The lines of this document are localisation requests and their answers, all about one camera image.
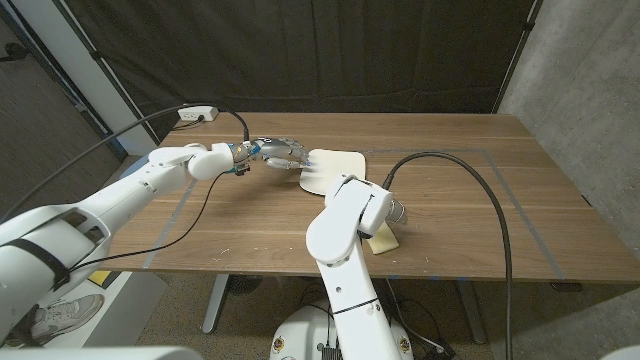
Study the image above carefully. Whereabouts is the grey table leg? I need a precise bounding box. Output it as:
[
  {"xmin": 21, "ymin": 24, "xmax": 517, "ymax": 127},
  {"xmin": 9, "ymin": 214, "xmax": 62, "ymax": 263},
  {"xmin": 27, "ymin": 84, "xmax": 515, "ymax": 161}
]
[
  {"xmin": 455, "ymin": 279, "xmax": 488, "ymax": 346},
  {"xmin": 200, "ymin": 273, "xmax": 232, "ymax": 336}
]

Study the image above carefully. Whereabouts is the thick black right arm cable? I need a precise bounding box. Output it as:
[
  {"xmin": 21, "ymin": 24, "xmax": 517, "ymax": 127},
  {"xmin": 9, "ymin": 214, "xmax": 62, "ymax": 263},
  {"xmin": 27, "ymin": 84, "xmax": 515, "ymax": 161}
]
[{"xmin": 381, "ymin": 150, "xmax": 515, "ymax": 360}]

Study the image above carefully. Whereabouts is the round black floor fan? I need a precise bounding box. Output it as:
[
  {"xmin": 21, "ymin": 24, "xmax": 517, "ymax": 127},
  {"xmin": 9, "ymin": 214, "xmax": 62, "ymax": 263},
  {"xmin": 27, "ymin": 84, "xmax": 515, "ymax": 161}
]
[{"xmin": 226, "ymin": 274, "xmax": 263, "ymax": 297}]

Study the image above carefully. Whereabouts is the white floor board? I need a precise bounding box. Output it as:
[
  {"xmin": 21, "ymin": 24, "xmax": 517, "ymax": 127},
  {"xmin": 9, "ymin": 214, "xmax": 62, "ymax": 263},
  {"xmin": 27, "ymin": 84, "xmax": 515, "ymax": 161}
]
[{"xmin": 43, "ymin": 271, "xmax": 169, "ymax": 350}]

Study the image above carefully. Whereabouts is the white robot torso base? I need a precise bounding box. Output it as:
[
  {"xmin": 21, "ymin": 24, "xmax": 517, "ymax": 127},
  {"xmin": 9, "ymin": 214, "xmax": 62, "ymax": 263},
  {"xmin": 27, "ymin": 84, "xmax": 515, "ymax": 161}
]
[{"xmin": 269, "ymin": 297, "xmax": 416, "ymax": 360}]

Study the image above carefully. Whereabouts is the black power adapter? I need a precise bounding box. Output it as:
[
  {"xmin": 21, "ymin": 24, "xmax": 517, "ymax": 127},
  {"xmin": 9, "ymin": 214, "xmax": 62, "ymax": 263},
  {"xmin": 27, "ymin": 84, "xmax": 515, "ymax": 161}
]
[{"xmin": 422, "ymin": 339, "xmax": 457, "ymax": 360}]

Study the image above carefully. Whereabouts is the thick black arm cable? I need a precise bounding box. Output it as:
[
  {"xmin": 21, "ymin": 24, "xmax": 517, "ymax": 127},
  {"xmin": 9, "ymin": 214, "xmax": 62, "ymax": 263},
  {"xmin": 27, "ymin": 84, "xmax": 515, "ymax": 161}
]
[
  {"xmin": 0, "ymin": 101, "xmax": 251, "ymax": 224},
  {"xmin": 381, "ymin": 150, "xmax": 515, "ymax": 360}
]

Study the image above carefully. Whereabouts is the grey sneaker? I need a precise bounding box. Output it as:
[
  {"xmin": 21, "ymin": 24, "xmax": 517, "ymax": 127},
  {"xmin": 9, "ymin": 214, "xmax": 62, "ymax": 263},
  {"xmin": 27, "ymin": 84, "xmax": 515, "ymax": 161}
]
[{"xmin": 28, "ymin": 293, "xmax": 106, "ymax": 345}]

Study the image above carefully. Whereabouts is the white power strip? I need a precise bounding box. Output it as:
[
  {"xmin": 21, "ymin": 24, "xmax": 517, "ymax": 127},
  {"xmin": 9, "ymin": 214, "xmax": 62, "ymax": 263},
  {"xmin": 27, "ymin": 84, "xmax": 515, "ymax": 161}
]
[{"xmin": 177, "ymin": 103, "xmax": 220, "ymax": 123}]

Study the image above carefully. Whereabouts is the white square plate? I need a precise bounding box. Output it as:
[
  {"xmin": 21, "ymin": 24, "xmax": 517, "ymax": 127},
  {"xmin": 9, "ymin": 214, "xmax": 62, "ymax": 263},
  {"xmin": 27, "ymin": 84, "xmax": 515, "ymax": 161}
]
[{"xmin": 298, "ymin": 148, "xmax": 368, "ymax": 198}]

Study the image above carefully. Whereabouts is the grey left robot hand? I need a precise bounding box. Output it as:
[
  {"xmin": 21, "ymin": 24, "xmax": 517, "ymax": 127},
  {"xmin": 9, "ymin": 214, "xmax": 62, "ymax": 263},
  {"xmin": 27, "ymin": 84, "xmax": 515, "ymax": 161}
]
[{"xmin": 231, "ymin": 136, "xmax": 313, "ymax": 173}]

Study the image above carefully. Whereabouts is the black backdrop curtain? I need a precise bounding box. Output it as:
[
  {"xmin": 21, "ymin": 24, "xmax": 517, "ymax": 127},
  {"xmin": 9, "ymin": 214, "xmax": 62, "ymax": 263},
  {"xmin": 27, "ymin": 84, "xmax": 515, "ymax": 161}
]
[{"xmin": 52, "ymin": 0, "xmax": 544, "ymax": 142}]

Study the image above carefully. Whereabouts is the black backdrop stand pole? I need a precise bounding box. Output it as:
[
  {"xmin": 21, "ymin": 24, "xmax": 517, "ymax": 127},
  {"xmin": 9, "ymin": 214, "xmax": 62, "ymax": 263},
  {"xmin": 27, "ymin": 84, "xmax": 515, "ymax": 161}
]
[
  {"xmin": 51, "ymin": 0, "xmax": 162, "ymax": 147},
  {"xmin": 491, "ymin": 0, "xmax": 544, "ymax": 115}
]

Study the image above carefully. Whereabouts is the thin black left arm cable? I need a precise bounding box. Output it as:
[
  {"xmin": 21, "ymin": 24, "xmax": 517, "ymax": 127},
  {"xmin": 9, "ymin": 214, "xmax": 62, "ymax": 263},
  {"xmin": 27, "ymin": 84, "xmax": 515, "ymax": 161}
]
[{"xmin": 68, "ymin": 171, "xmax": 227, "ymax": 275}]

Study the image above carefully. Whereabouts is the yellow sponge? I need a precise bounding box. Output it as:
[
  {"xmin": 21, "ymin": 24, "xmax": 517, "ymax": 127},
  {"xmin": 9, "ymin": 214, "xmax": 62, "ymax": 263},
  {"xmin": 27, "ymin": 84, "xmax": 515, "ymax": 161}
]
[{"xmin": 366, "ymin": 221, "xmax": 401, "ymax": 256}]

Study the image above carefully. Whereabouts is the light blue floor object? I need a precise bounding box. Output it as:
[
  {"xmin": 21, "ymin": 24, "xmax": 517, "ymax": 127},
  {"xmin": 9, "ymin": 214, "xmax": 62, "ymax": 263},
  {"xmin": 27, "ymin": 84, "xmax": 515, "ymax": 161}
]
[{"xmin": 118, "ymin": 150, "xmax": 154, "ymax": 187}]

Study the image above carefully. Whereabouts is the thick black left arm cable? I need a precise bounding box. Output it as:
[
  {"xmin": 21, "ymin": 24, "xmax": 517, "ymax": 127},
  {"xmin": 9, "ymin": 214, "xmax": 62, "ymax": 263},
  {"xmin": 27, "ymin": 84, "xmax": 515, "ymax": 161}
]
[{"xmin": 0, "ymin": 101, "xmax": 251, "ymax": 224}]

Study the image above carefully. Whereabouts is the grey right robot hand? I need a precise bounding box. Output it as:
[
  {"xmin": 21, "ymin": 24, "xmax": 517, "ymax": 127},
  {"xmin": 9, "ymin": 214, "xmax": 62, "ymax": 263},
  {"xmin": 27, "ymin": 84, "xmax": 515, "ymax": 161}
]
[{"xmin": 387, "ymin": 198, "xmax": 409, "ymax": 226}]

